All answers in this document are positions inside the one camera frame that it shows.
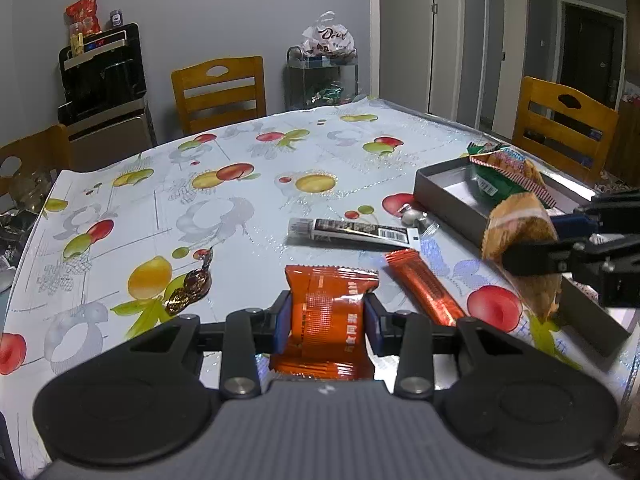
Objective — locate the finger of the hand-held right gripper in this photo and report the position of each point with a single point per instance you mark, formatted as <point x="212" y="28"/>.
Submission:
<point x="575" y="221"/>
<point x="535" y="259"/>

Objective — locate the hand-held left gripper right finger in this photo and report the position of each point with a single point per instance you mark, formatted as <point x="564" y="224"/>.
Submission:
<point x="372" y="322"/>

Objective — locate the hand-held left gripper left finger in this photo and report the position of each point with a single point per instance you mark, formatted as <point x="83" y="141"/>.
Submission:
<point x="283" y="322"/>

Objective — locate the clear bag of brown snacks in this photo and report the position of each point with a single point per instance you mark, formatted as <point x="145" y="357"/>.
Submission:
<point x="520" y="225"/>

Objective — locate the orange snack packet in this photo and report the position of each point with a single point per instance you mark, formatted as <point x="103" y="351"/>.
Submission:
<point x="325" y="310"/>

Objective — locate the long orange bar packet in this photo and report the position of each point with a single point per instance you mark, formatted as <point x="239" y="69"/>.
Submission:
<point x="425" y="285"/>

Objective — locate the green shrimp chips bag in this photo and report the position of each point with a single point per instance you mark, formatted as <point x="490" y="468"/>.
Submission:
<point x="500" y="180"/>

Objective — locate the black and white tube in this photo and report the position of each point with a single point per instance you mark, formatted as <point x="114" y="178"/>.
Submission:
<point x="350" y="231"/>

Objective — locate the dark brown candy wrapper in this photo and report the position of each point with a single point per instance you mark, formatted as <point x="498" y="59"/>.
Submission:
<point x="192" y="285"/>

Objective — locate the grey cardboard box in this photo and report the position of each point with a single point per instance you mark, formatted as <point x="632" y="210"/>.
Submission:
<point x="450" y="195"/>

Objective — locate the silver foil candy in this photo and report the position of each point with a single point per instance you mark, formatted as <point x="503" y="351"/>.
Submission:
<point x="420" y="219"/>

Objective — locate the fruit printed plastic tablecloth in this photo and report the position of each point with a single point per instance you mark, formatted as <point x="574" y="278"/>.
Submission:
<point x="250" y="240"/>

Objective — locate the wooden chair with dark cutout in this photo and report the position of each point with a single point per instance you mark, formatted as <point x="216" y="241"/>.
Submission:
<point x="565" y="125"/>

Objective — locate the white room door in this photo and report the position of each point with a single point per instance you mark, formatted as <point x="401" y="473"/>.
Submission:
<point x="515" y="85"/>

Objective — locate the dark entrance door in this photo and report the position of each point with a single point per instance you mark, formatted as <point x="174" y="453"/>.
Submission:
<point x="592" y="55"/>

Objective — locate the grey room door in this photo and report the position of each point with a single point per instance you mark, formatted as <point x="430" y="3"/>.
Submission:
<point x="460" y="60"/>

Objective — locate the wooden chair with oval cutout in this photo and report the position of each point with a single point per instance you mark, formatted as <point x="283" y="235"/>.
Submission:
<point x="220" y="95"/>

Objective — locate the glass fish tank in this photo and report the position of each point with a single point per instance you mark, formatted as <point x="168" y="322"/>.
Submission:
<point x="320" y="80"/>

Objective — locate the crumpled black foil bag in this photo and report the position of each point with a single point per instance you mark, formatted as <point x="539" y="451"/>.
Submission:
<point x="15" y="240"/>

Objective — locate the glass bowl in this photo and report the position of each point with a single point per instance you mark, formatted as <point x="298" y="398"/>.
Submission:
<point x="31" y="187"/>

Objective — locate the white plastic bag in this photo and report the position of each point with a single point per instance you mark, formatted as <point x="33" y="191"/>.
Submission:
<point x="327" y="35"/>

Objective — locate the black water dispenser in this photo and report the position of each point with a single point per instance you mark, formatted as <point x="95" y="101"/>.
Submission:
<point x="105" y="90"/>

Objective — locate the wooden chair with round cutout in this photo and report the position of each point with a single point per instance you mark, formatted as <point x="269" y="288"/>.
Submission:
<point x="40" y="152"/>

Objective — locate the yellow packet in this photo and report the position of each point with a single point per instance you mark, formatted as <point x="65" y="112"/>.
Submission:
<point x="76" y="40"/>

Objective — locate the red snack bag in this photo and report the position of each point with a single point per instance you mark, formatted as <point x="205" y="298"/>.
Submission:
<point x="84" y="12"/>

